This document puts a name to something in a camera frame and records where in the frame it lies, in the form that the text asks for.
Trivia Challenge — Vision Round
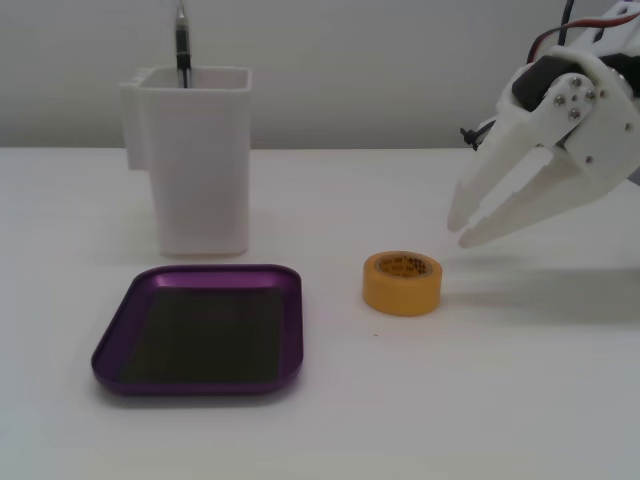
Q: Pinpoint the purple metal tray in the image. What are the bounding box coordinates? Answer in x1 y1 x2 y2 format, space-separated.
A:
90 263 305 399

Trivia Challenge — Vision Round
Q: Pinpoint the yellow tape roll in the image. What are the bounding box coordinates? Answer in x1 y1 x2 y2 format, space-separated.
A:
361 249 444 318

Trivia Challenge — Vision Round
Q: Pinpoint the red servo cable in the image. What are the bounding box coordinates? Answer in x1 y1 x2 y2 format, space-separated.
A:
527 12 640 66

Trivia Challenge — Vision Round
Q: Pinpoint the black pen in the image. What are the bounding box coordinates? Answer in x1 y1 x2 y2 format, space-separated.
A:
174 0 194 90

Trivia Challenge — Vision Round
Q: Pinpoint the white plastic pen holder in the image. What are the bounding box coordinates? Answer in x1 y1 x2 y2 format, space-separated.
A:
118 66 253 258

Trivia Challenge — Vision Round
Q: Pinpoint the thin black cable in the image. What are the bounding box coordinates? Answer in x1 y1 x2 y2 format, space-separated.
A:
558 0 577 47

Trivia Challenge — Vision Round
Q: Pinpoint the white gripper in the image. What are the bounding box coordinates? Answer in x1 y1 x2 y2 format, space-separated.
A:
447 47 640 249

